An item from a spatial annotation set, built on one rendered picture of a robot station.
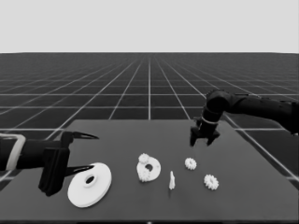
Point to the large thick white disc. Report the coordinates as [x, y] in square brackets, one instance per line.
[78, 194]

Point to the white round carrier with pins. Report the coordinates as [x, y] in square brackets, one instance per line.
[156, 171]

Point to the small white T-shaped piece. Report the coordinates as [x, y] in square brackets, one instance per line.
[171, 183]

